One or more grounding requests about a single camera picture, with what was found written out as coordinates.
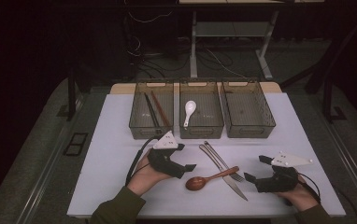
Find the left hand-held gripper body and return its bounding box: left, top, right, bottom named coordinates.
left=147, top=130, right=187, bottom=180

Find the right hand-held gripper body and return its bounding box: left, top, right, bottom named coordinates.
left=254, top=151, right=313, bottom=194

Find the metal fork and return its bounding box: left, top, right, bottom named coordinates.
left=203, top=140, right=246, bottom=183

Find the brown wooden spoon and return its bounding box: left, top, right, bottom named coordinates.
left=185, top=165, right=240, bottom=192

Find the metal knife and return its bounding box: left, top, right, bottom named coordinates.
left=198, top=144, right=249, bottom=202

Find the white ceramic spoon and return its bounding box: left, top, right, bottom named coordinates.
left=183, top=100, right=197, bottom=129

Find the brown wooden chopstick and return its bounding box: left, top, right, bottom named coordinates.
left=150, top=90, right=172, bottom=128
left=150, top=90, right=171, bottom=127

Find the clear brown plastic bin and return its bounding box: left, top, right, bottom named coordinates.
left=128, top=81, right=175, bottom=140
left=220, top=80, right=277, bottom=139
left=178, top=81, right=225, bottom=140

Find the person's right hand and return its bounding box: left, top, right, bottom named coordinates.
left=276, top=181, right=320, bottom=213

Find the person's left hand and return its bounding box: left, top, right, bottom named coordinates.
left=127, top=148, right=172, bottom=197

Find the white table cover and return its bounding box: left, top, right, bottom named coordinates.
left=66, top=91, right=347, bottom=218

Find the black metal stand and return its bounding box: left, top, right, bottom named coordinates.
left=321, top=74, right=349, bottom=124
left=56, top=73, right=85, bottom=122

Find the left hand-held gripper cable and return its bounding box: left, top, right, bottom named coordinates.
left=124, top=134, right=162, bottom=187

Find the hand-held gripper cable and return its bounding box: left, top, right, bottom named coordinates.
left=124, top=134, right=162, bottom=187
left=297, top=172, right=321, bottom=204

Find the right hand-held gripper cable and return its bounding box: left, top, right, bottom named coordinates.
left=297, top=172, right=321, bottom=204

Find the grey metal rail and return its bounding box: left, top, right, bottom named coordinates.
left=310, top=99, right=357, bottom=216
left=13, top=99, right=86, bottom=224

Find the tangle of black cables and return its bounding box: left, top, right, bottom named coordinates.
left=124, top=31, right=236, bottom=80

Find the white floor cable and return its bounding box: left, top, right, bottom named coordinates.
left=205, top=48, right=247, bottom=78

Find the white metal desk frame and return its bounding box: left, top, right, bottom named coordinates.
left=178, top=0, right=325, bottom=80

